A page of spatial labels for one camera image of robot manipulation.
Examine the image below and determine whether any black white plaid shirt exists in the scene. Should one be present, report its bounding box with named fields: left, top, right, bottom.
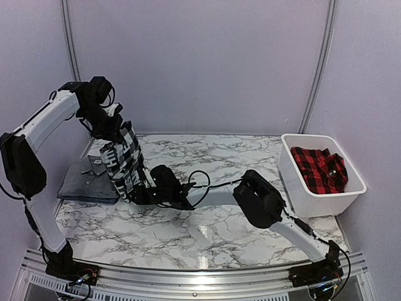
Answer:
left=100, top=121, right=145, bottom=202

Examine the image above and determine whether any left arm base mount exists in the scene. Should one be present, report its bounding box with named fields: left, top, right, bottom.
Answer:
left=45, top=261, right=100, bottom=286

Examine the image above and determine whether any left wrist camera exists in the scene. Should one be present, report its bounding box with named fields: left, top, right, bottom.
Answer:
left=105, top=103, right=123, bottom=117

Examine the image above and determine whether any white plastic bin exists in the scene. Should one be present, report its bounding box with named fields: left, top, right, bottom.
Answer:
left=278, top=134, right=367, bottom=218

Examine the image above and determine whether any grey shirt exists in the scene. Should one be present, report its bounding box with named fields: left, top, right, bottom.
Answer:
left=57, top=156, right=119, bottom=198

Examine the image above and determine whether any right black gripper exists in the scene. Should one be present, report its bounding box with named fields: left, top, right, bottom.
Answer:
left=127, top=185, right=171, bottom=204

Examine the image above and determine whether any wall metal profile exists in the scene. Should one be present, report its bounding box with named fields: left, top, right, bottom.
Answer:
left=298, top=0, right=338, bottom=134
left=60, top=0, right=81, bottom=82

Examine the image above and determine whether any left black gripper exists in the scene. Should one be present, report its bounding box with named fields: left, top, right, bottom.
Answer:
left=78, top=101, right=122, bottom=142

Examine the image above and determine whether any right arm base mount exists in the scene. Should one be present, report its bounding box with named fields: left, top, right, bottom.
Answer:
left=288, top=262, right=344, bottom=288

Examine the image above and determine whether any right wall metal profile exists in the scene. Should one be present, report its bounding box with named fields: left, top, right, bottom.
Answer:
left=298, top=0, right=338, bottom=134

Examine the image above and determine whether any aluminium front rail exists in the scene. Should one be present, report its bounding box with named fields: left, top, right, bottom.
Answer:
left=18, top=247, right=369, bottom=301

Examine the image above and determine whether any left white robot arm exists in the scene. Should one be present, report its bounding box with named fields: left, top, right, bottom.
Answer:
left=1, top=76, right=123, bottom=279

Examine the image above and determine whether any red black plaid shirt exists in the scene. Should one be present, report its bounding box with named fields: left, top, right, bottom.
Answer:
left=290, top=147, right=348, bottom=194

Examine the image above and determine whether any blue checked shirt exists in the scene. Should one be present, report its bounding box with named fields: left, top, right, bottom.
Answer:
left=58, top=196, right=118, bottom=204

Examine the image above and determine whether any left wall metal profile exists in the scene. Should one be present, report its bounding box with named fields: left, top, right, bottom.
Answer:
left=60, top=0, right=81, bottom=82

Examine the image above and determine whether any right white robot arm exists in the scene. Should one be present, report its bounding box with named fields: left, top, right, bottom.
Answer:
left=128, top=165, right=344, bottom=283

